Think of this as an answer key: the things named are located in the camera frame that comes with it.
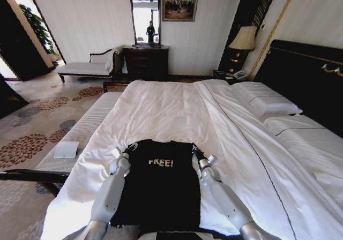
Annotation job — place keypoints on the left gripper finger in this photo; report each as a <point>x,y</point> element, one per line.
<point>134,149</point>
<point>133,144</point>

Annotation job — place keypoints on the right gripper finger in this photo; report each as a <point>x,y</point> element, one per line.
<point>194,147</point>

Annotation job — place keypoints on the black t-shirt with FREE print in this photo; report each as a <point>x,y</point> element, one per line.
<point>160,191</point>

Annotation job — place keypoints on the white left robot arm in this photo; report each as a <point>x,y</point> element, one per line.
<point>107,197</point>

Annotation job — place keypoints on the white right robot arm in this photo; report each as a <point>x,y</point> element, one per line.
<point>222,197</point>

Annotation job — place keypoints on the white upholstered bed bench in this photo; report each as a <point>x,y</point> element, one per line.
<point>88,122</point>

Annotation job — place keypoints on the white duvet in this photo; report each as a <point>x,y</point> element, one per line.
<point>174,111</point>

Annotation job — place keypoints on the white folded cloth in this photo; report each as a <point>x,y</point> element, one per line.
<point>66,149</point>

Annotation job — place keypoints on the dark nightstand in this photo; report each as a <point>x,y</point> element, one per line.
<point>222,76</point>

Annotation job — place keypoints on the white robot front shell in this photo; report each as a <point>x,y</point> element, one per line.
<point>128,234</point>

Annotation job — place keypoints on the dark wooden dresser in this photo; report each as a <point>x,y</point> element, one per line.
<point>147,61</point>

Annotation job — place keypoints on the white telephone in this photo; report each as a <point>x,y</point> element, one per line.
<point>240,74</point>

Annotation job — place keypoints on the white pillow with dark stripe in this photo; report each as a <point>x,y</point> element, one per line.
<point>308,141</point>
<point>268,98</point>

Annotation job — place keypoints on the white chaise longue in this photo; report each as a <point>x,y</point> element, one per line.
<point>88,67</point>

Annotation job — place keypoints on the person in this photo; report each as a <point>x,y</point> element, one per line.
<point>150,31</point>

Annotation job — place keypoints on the table lamp with cream shade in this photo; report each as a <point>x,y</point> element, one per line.
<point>242,40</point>

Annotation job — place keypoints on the dark wooden cabinet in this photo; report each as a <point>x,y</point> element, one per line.
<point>10,98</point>

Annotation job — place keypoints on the dark framed mirror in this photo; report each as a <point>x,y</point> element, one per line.
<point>144,17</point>

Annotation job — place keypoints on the black headboard with gold trim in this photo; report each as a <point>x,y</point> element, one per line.
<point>302,76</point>

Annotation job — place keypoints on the gold framed painting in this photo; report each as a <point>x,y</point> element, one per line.
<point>180,2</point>

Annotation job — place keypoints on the green potted plant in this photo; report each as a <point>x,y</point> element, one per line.
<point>38,28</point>

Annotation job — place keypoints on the dark wooden wardrobe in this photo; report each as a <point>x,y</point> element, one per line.
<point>18,44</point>

